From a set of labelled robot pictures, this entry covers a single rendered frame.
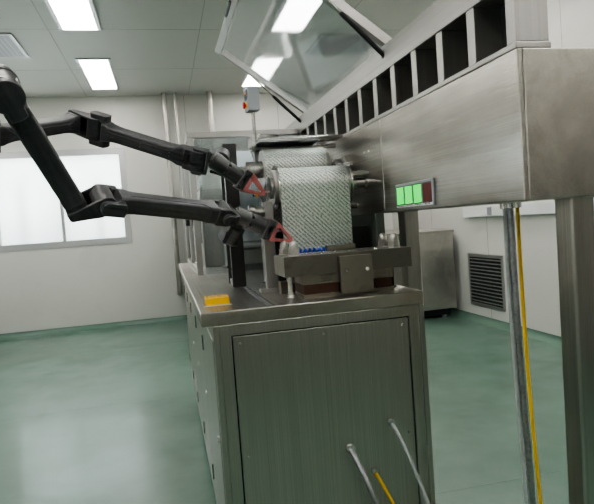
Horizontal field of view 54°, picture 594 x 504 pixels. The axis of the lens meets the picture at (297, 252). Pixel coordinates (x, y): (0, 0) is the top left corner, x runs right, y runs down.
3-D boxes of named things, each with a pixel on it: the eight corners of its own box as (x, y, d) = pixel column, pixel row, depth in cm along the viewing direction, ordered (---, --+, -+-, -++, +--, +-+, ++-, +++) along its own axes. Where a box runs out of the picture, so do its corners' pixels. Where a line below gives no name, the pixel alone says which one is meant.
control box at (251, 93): (241, 113, 249) (239, 89, 249) (256, 113, 251) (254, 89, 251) (245, 110, 243) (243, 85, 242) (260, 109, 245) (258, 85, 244)
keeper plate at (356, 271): (340, 292, 174) (337, 256, 173) (371, 289, 176) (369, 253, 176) (342, 293, 172) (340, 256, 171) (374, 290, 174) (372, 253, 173)
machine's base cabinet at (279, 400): (192, 390, 410) (182, 268, 405) (281, 378, 424) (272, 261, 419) (233, 628, 164) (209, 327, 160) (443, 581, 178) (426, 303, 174)
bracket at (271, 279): (258, 291, 201) (251, 203, 199) (276, 290, 202) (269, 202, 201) (260, 293, 196) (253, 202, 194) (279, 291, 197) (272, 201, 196)
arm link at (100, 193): (75, 236, 153) (66, 216, 160) (123, 212, 156) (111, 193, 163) (-22, 89, 121) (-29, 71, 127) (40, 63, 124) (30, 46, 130)
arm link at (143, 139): (84, 143, 198) (85, 112, 193) (94, 140, 203) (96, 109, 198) (198, 179, 189) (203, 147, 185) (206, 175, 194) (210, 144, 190)
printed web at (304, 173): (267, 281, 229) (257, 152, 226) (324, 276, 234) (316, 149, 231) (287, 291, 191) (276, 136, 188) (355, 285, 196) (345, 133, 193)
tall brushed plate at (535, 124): (260, 222, 416) (257, 180, 415) (298, 220, 422) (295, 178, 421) (515, 201, 115) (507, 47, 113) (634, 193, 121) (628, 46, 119)
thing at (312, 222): (284, 256, 191) (280, 200, 189) (352, 250, 196) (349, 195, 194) (285, 256, 190) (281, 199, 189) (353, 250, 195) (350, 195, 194)
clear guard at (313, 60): (221, 50, 276) (221, 49, 276) (307, 112, 286) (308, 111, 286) (254, -56, 173) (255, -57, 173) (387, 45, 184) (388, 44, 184)
